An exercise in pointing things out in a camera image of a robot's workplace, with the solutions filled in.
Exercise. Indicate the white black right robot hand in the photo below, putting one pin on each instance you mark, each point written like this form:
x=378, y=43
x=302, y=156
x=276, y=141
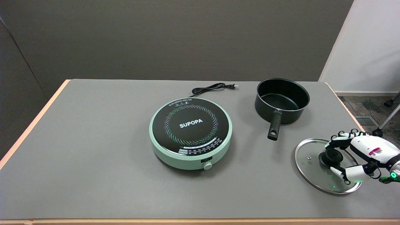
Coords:
x=372, y=150

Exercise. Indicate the glass pot lid black knob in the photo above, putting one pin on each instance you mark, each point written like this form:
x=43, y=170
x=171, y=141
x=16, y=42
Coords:
x=309, y=168

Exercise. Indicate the floor vent grille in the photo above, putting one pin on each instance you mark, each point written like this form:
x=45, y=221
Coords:
x=366, y=120

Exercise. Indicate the metal stand legs with casters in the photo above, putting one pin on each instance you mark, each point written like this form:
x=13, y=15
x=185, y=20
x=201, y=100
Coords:
x=389, y=119

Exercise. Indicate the green round induction cooker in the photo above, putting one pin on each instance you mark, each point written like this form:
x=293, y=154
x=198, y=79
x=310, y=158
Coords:
x=190, y=131

